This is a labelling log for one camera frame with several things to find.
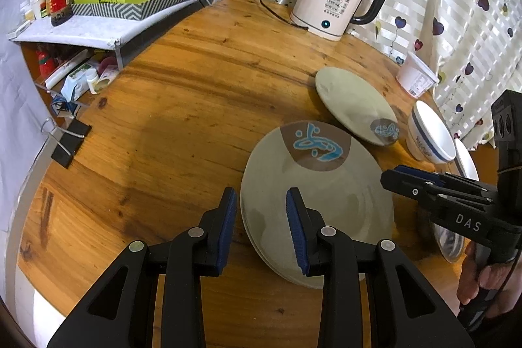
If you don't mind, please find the chevron patterned box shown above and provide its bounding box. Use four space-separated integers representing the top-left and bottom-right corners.
71 0 201 22

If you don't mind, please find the plain white bowl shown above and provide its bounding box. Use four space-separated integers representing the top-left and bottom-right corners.
453 138 480 182

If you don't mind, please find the person's right hand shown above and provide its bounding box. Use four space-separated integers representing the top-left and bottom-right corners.
456 240 522 322

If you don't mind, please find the red bottle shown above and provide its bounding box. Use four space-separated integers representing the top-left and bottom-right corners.
36 50 56 80

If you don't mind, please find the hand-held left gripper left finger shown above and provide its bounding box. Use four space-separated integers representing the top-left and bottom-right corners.
47 187 238 348

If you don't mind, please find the white bowl with blue stripe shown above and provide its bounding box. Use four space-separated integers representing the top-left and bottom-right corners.
407 100 456 164

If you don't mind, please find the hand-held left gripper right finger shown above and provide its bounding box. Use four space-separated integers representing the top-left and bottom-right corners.
285 187 476 348

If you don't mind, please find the small grey-green printed plate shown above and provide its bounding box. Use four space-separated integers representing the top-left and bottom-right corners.
315 68 400 147

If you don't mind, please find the black binder clip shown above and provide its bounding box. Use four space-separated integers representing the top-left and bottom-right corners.
41 117 91 169

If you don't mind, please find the small white bottle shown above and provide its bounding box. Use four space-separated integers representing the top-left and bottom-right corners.
85 70 101 95

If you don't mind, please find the white shelf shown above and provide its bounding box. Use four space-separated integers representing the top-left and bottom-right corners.
8 0 222 72

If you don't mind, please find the large grey-green printed plate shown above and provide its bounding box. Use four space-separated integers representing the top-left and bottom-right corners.
240 121 395 287

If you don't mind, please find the blue and white packet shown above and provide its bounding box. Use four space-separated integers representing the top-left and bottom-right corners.
50 94 81 117

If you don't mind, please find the white and green packet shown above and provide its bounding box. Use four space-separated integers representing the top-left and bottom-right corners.
60 63 101 102

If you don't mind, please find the pink and white tube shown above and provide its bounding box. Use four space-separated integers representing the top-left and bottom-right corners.
98 56 121 88

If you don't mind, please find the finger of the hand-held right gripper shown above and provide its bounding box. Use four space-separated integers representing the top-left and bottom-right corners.
393 164 497 197
380 170 497 211

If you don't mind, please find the white plastic tub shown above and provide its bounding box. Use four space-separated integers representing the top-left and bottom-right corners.
396 51 440 98

